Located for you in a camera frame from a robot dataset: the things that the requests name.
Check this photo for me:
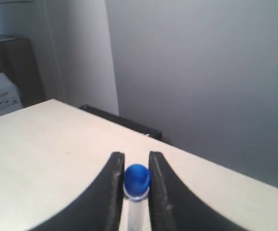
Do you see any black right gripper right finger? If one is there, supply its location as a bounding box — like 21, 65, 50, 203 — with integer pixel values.
148, 152, 238, 231

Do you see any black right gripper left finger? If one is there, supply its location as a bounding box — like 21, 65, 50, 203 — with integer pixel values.
33, 152, 125, 231

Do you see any brown cabinet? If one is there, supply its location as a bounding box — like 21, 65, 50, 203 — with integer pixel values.
0, 35, 46, 107

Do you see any blue-capped test tube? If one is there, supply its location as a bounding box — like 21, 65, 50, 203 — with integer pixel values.
123, 164, 151, 231

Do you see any white cardboard box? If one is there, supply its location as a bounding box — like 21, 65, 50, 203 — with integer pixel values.
0, 73, 23, 116

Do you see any black object behind table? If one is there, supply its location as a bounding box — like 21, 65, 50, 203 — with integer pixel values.
79, 105, 162, 141

